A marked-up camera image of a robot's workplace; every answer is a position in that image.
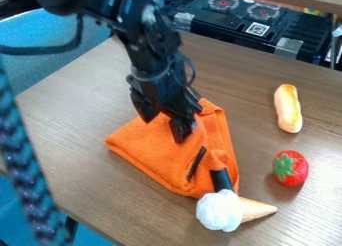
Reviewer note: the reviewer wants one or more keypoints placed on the orange cloth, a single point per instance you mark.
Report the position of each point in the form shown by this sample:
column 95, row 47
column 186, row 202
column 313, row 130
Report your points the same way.
column 178, row 156

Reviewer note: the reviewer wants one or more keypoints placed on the red toy strawberry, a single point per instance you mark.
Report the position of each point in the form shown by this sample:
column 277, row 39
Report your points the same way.
column 290, row 168

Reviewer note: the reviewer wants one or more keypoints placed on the toy ice cream cone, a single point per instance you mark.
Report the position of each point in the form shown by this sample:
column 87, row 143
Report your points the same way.
column 231, row 210

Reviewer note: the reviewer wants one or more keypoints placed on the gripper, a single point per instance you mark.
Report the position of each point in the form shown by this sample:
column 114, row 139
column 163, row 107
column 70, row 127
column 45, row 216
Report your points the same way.
column 162, row 86

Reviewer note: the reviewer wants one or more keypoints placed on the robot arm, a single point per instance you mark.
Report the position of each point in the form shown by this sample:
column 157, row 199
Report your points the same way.
column 133, row 20

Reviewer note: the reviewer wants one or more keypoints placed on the toy bread loaf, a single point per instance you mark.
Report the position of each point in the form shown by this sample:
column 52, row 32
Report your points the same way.
column 288, row 108

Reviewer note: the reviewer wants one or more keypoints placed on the black toy stove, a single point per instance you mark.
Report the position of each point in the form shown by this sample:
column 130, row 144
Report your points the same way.
column 254, row 18

